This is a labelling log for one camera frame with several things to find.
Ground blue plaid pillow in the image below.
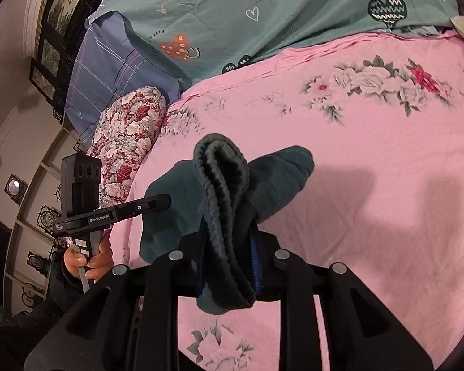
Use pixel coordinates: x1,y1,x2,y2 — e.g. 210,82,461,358
64,11,194,145

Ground round ornament in black frame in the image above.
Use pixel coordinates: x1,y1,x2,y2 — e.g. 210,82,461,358
5,175,28,205
38,205,61,233
26,251,49,278

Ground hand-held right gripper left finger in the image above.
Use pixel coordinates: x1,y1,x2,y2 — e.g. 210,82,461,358
23,222,207,371

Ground pink floral bed sheet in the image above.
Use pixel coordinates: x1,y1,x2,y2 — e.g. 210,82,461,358
104,31,464,371

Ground person's left hand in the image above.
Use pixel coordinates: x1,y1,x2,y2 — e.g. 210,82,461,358
64,236,114,283

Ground dark teal pants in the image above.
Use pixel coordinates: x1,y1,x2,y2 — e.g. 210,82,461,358
139,133,316,315

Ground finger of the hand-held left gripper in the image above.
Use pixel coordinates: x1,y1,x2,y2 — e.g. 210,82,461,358
135,195,172,215

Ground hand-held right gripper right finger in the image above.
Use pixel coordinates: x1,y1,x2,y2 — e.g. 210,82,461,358
251,227,431,371

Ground white display shelf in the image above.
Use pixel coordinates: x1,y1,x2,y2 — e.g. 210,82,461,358
0,81,88,318

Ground person's dark jacket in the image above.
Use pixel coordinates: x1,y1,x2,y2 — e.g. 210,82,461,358
0,297,86,371

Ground teal heart-print quilt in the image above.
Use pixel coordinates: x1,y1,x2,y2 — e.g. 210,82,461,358
87,0,461,89

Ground black framed picture panels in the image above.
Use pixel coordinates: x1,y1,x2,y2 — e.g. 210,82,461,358
29,0,113,124

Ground person's left forearm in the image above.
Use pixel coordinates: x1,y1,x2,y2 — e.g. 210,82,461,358
46,249,86,310

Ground red floral pillow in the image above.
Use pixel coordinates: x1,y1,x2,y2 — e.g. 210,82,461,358
54,87,168,248

